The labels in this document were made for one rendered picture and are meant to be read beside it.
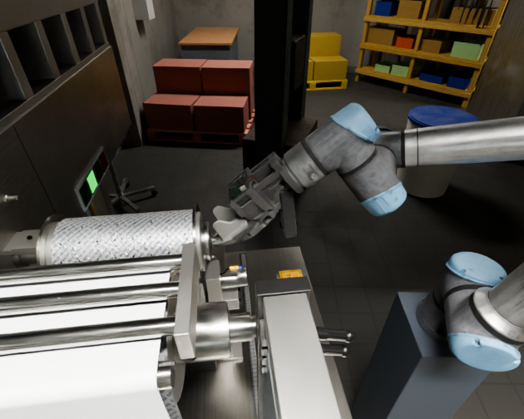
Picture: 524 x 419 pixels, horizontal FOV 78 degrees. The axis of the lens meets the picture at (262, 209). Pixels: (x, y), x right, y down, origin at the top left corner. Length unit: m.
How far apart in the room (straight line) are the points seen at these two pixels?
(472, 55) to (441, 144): 5.06
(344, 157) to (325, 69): 5.31
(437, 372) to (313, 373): 0.81
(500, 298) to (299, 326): 0.53
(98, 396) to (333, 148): 0.43
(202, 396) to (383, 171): 0.62
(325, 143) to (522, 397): 1.87
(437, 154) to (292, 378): 0.52
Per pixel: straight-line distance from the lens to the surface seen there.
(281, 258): 1.08
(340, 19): 6.87
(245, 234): 0.59
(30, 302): 0.33
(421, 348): 0.98
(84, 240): 0.63
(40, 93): 0.89
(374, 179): 0.56
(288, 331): 0.28
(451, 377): 1.10
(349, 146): 0.54
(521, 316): 0.75
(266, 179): 0.55
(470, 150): 0.68
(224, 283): 0.65
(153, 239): 0.59
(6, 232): 0.72
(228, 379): 0.86
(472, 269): 0.87
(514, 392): 2.20
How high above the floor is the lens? 1.68
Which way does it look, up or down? 37 degrees down
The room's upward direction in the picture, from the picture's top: straight up
